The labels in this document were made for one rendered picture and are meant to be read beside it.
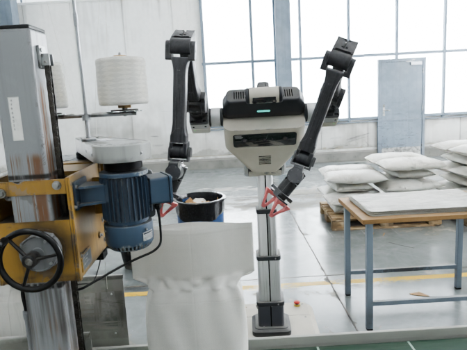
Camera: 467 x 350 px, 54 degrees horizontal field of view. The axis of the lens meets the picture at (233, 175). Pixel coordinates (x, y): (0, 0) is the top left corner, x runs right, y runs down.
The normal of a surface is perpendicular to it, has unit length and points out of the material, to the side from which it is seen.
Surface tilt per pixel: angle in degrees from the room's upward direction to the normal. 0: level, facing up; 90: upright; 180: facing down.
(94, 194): 90
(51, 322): 90
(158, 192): 90
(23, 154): 90
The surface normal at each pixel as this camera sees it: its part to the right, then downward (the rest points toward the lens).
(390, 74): 0.02, 0.17
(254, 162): 0.01, 0.77
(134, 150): 0.61, 0.11
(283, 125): -0.06, -0.64
